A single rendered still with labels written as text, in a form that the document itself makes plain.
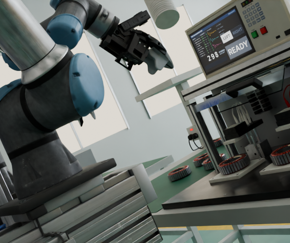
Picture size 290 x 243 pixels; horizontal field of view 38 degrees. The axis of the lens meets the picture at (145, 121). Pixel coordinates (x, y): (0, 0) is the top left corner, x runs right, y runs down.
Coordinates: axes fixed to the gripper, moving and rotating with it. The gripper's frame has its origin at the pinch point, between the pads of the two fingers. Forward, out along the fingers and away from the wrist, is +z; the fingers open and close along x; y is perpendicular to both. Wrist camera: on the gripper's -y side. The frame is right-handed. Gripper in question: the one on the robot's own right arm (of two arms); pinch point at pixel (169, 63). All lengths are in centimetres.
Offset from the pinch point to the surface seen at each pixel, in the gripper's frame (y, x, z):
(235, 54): -28.0, -11.1, 27.5
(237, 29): -32.6, -5.7, 21.9
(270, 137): -16, -23, 62
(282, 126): -3.8, 1.6, 43.1
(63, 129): -153, -468, 94
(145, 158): -179, -469, 233
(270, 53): -22.6, 4.6, 29.7
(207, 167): -7, -54, 59
